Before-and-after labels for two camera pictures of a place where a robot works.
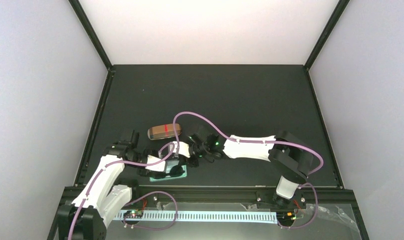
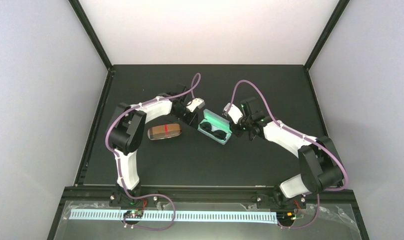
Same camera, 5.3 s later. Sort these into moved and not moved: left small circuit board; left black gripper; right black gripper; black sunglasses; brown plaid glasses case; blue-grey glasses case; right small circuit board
Moved: blue-grey glasses case; right black gripper; black sunglasses; left black gripper
Not moved: brown plaid glasses case; left small circuit board; right small circuit board
